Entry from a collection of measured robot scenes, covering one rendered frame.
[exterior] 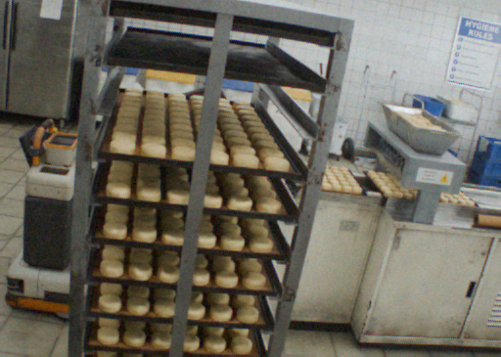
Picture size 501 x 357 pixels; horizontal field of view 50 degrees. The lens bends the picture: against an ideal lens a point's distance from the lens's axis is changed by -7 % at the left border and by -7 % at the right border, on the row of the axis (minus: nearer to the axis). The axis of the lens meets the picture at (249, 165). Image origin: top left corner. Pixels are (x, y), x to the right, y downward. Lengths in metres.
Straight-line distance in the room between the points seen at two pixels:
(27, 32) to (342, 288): 4.34
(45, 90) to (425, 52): 4.50
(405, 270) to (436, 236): 0.25
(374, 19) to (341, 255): 4.34
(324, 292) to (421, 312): 0.56
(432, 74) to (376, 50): 0.80
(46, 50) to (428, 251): 4.50
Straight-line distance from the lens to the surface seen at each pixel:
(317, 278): 3.21
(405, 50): 7.20
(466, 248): 3.22
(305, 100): 6.34
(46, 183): 2.89
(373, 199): 3.09
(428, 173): 2.92
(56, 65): 6.24
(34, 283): 3.12
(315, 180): 1.14
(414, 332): 3.39
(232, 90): 6.27
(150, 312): 1.30
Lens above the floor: 1.85
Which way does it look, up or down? 18 degrees down
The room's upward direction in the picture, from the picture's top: 10 degrees clockwise
